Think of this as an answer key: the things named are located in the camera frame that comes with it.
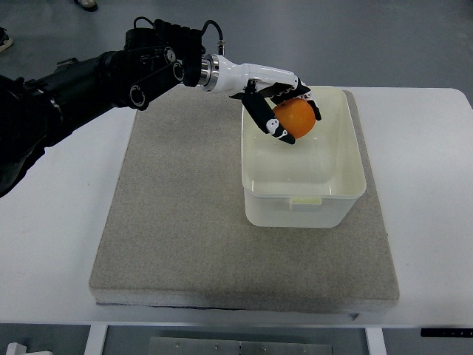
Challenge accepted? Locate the shoe at left edge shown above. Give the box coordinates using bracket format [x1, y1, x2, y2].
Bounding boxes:
[0, 27, 13, 53]

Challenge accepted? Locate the orange fruit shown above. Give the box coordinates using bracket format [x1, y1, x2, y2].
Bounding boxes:
[273, 98, 316, 140]

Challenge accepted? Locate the shoe at top edge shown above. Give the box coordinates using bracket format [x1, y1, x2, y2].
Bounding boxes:
[74, 0, 98, 12]

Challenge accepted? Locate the grey foam mat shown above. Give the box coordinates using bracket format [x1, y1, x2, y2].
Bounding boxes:
[89, 87, 399, 313]

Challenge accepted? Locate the white block lower left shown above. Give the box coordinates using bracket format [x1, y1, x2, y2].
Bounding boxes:
[5, 342, 27, 355]

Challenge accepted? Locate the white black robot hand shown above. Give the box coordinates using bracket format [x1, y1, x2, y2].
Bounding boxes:
[198, 54, 321, 144]

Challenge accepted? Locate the grey metal base plate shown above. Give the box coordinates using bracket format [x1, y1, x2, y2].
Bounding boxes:
[148, 337, 333, 355]

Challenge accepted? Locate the white plastic box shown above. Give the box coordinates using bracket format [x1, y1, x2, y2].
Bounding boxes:
[241, 87, 367, 228]

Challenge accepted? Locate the shoe at edge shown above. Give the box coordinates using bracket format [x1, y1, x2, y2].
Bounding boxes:
[74, 0, 98, 12]
[0, 27, 13, 53]

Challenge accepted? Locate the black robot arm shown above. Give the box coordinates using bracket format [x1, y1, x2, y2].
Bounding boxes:
[1, 19, 217, 195]

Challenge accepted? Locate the white table frame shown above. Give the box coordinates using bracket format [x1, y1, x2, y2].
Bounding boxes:
[84, 323, 387, 355]

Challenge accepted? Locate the black table control panel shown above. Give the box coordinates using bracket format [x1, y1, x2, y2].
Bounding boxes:
[421, 328, 473, 339]

